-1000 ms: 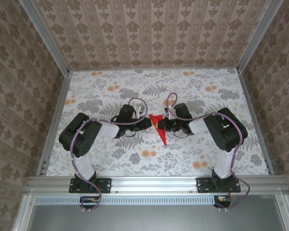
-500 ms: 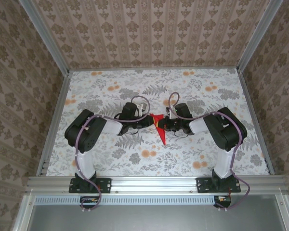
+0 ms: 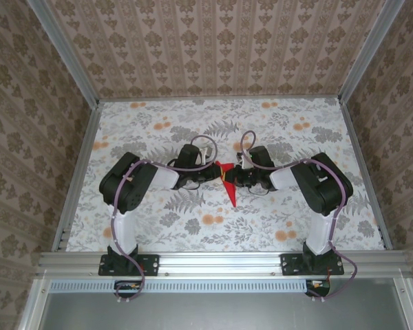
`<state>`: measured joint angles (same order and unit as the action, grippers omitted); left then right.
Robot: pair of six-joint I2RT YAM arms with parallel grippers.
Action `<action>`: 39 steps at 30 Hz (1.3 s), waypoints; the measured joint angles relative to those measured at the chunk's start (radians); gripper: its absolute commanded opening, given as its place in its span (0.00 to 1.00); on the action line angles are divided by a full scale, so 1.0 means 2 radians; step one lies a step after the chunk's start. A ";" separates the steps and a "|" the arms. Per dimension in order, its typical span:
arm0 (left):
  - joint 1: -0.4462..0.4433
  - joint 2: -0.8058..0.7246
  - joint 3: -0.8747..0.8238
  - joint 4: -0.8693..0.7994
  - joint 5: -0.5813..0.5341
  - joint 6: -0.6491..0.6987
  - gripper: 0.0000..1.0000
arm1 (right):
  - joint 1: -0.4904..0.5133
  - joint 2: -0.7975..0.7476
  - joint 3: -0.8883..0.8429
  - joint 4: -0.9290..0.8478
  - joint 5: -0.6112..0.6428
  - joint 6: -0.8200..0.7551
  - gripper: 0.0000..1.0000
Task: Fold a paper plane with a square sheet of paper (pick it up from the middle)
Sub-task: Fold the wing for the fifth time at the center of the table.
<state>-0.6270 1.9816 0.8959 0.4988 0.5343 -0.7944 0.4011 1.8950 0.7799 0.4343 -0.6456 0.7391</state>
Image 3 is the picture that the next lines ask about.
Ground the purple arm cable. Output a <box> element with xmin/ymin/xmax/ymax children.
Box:
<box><xmin>110</xmin><ymin>134</ymin><xmax>217</xmax><ymax>304</ymax></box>
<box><xmin>239</xmin><ymin>130</ymin><xmax>359</xmax><ymax>303</ymax></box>

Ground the grey slotted cable duct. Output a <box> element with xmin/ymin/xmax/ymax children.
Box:
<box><xmin>50</xmin><ymin>278</ymin><xmax>309</xmax><ymax>293</ymax></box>

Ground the floral patterned table cover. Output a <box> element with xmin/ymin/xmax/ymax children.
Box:
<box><xmin>65</xmin><ymin>98</ymin><xmax>385</xmax><ymax>252</ymax></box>

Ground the small black controller board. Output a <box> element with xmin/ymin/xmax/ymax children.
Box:
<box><xmin>305</xmin><ymin>278</ymin><xmax>331</xmax><ymax>298</ymax></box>
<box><xmin>114</xmin><ymin>280</ymin><xmax>144</xmax><ymax>298</ymax></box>

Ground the aluminium table side rail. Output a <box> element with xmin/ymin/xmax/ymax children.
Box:
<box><xmin>51</xmin><ymin>101</ymin><xmax>104</xmax><ymax>254</ymax></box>
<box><xmin>339</xmin><ymin>99</ymin><xmax>392</xmax><ymax>251</ymax></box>

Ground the grey metal panel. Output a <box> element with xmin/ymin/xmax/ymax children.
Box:
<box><xmin>37</xmin><ymin>291</ymin><xmax>410</xmax><ymax>330</ymax></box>

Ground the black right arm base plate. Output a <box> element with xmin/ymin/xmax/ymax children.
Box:
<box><xmin>281</xmin><ymin>253</ymin><xmax>345</xmax><ymax>277</ymax></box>

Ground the long aluminium mounting rail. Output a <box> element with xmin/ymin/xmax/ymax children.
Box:
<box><xmin>37</xmin><ymin>250</ymin><xmax>412</xmax><ymax>278</ymax></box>

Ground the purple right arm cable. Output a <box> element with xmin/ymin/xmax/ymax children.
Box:
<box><xmin>239</xmin><ymin>130</ymin><xmax>359</xmax><ymax>303</ymax></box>

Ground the slanted aluminium frame post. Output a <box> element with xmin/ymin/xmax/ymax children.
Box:
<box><xmin>337</xmin><ymin>0</ymin><xmax>407</xmax><ymax>104</ymax></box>
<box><xmin>29</xmin><ymin>0</ymin><xmax>100</xmax><ymax>107</ymax></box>

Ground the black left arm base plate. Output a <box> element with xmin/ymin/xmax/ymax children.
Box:
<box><xmin>98</xmin><ymin>253</ymin><xmax>160</xmax><ymax>277</ymax></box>

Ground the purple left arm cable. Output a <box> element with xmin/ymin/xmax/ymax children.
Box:
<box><xmin>110</xmin><ymin>134</ymin><xmax>217</xmax><ymax>304</ymax></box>

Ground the red paper sheet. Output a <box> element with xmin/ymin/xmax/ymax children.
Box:
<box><xmin>215</xmin><ymin>159</ymin><xmax>240</xmax><ymax>208</ymax></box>

